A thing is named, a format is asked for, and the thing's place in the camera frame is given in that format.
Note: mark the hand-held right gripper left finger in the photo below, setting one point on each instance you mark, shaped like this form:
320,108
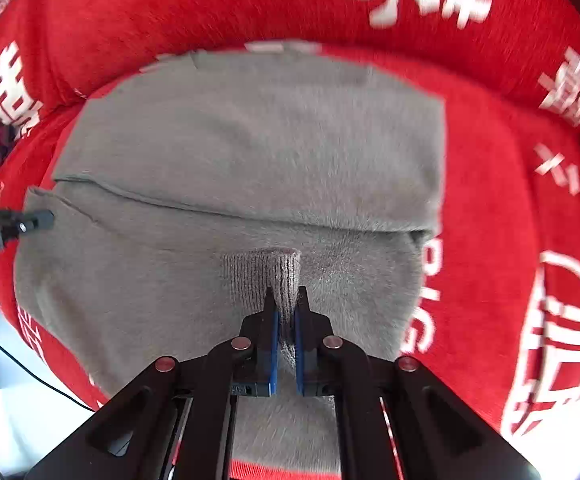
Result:
272,355

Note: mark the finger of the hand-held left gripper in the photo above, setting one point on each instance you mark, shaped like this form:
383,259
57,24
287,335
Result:
30,221

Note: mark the red cloth with white print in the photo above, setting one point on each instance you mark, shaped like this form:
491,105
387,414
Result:
490,210

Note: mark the grey knit sweater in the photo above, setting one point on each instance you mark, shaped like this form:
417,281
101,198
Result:
245,160

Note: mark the red printed sofa backrest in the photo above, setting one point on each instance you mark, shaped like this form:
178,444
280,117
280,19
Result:
195,5

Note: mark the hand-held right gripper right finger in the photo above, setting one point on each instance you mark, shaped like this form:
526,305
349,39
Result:
300,360

